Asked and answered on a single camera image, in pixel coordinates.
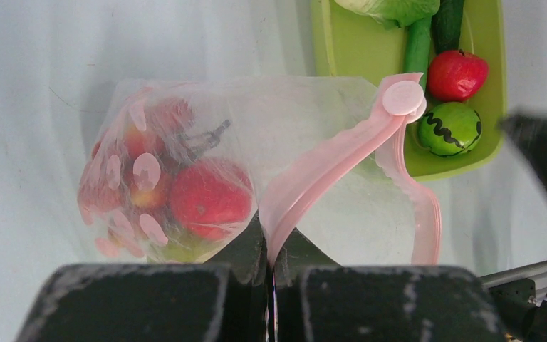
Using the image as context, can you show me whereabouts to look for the yellow green pear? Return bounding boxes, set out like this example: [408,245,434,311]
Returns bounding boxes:
[147,232,220,264]

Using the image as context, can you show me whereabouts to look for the dark green cucumber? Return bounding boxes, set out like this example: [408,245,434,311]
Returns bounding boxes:
[432,0,465,54]

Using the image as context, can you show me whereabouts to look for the green lettuce head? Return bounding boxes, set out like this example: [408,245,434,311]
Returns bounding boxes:
[335,0,440,29]

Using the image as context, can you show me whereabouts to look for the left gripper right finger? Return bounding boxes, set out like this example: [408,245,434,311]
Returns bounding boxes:
[273,231,505,341]

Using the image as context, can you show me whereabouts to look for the red apple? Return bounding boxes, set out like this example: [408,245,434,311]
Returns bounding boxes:
[427,49,489,102]

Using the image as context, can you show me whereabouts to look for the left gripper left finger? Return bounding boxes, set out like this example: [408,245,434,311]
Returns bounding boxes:
[17,222,267,341]

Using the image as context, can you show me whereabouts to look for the green plastic tray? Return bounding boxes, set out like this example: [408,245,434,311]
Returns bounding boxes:
[311,0,506,181]

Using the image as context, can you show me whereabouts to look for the small green watermelon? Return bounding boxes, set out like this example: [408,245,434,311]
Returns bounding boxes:
[417,102,482,157]

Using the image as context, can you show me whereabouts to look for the red tomato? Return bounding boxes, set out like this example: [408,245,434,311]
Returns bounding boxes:
[168,157,253,241]

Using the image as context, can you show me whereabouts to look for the clear pink zip bag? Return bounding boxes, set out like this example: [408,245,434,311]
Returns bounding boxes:
[89,73,442,265]

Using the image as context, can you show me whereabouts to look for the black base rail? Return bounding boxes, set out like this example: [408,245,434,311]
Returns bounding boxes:
[481,261,547,341]

